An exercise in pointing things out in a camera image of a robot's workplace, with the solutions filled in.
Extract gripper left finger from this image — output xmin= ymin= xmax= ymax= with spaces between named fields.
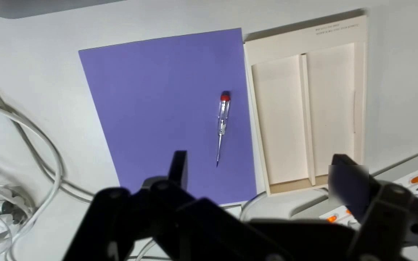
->
xmin=62 ymin=150 xmax=264 ymax=261

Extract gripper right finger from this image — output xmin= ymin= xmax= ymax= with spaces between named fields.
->
xmin=329 ymin=154 xmax=418 ymax=261

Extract clear screwdriver with red cap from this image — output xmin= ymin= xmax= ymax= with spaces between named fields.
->
xmin=216 ymin=91 xmax=231 ymax=168

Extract cream divided tray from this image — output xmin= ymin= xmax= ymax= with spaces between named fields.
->
xmin=243 ymin=15 xmax=368 ymax=196

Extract white power strip orange switches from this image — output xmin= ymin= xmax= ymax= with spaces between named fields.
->
xmin=290 ymin=146 xmax=418 ymax=229

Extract purple paper sheet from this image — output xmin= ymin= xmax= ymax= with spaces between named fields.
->
xmin=78 ymin=28 xmax=257 ymax=206

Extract grey rounded object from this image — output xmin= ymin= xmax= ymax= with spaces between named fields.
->
xmin=0 ymin=0 xmax=126 ymax=19

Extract white cable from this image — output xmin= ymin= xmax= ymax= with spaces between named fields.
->
xmin=0 ymin=67 xmax=97 ymax=261

